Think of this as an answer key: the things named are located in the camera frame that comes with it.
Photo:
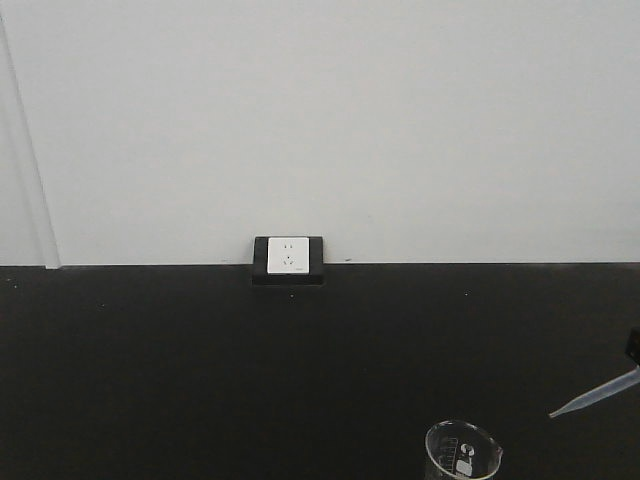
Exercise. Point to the black socket mounting box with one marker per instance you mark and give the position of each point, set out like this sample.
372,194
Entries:
315,277

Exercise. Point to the translucent plastic pipette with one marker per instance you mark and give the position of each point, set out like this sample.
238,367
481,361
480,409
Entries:
599,393

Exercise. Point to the clear glass beaker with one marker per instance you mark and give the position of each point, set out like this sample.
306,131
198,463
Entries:
456,449

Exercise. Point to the white wall power socket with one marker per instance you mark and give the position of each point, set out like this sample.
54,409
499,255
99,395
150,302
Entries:
288,255

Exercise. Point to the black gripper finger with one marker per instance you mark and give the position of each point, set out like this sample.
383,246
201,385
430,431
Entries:
632,349

